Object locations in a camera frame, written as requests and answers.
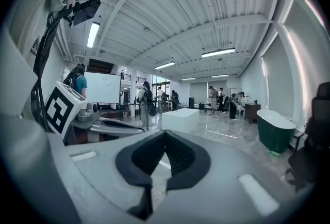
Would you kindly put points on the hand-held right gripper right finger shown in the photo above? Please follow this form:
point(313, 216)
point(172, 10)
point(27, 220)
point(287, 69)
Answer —
point(227, 179)

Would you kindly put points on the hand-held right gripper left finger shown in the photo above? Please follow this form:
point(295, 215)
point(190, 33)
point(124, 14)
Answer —
point(98, 179)

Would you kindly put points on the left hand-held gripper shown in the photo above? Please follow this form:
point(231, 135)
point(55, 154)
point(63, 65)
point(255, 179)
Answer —
point(64, 106)

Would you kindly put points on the white whiteboard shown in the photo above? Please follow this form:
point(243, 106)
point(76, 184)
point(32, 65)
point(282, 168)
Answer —
point(103, 87)

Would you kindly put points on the white rectangular bathtub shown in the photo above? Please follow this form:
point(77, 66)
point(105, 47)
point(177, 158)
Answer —
point(180, 119)

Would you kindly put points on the dark green oval bathtub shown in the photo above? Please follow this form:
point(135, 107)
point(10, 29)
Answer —
point(273, 135)

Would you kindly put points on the dark wooden cabinet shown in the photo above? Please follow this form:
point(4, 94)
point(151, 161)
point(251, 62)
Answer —
point(251, 112)

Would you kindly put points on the white roller blind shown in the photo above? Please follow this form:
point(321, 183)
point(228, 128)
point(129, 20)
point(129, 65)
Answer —
point(221, 83)
point(198, 91)

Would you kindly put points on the black flat device panel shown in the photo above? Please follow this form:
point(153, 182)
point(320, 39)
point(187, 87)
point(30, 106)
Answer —
point(85, 14)

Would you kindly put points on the group of ceiling strip lights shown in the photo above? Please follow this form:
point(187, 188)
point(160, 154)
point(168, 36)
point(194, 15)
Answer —
point(217, 52)

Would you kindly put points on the person's white jacket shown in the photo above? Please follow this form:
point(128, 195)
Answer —
point(28, 16)

